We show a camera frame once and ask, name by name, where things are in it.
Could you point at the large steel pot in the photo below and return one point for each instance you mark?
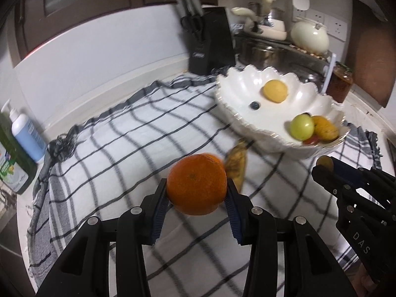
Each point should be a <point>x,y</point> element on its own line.
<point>260,55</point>

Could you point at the person's right hand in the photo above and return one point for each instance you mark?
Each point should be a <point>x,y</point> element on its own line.
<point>366,286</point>

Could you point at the black white checked cloth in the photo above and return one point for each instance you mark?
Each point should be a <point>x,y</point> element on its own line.
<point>123,148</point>

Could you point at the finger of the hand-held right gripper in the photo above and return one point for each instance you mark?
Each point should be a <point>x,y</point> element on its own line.
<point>349,171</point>
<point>328,179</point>

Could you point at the brown wooden cutting board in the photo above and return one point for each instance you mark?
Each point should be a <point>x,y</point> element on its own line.
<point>374,52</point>

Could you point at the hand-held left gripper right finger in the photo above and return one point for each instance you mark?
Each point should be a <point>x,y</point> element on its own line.
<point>235,219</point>

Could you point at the blueberry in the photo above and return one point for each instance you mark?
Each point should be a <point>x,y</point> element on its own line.
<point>255,105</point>

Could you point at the glass jar red sauce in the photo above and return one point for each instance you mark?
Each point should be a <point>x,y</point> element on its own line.
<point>339,83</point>

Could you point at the round yellow citrus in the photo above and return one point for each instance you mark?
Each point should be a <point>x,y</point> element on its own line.
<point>275,91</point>

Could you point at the black kitchen scissors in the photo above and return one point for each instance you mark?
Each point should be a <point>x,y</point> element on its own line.
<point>195,26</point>

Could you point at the red cherry tomato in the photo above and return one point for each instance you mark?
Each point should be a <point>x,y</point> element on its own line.
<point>311,140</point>

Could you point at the white pot rack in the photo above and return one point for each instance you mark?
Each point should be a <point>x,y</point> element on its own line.
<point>330,68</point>

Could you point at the white wall socket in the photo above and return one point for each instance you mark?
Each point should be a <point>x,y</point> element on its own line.
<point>336,26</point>
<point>315,14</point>

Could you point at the cream round kettle pot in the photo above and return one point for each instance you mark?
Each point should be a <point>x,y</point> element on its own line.
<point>309,35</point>

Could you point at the yellow mango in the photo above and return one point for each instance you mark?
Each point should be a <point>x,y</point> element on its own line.
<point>326,128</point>

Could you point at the orange tangerine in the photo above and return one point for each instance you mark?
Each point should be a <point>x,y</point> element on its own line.
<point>196,185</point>

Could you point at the small tan longan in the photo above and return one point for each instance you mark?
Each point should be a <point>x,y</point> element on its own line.
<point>323,161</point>

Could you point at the white scalloped bowl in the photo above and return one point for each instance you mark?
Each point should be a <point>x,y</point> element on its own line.
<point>247,86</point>

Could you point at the browned small banana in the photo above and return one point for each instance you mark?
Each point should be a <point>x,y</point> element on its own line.
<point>236,164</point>

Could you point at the green dish soap bottle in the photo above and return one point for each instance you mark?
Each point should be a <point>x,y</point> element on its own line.
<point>14,164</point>

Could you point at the black knife block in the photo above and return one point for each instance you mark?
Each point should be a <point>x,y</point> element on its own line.
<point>213,40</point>

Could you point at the white blue pump bottle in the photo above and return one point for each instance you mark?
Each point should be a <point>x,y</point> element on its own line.
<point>29,139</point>

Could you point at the green round guava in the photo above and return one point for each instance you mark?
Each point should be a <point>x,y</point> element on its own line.
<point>301,127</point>

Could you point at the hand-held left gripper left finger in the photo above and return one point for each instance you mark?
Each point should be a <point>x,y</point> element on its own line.
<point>157,219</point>

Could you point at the steel pot cream knob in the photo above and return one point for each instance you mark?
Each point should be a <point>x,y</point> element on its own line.
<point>266,9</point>

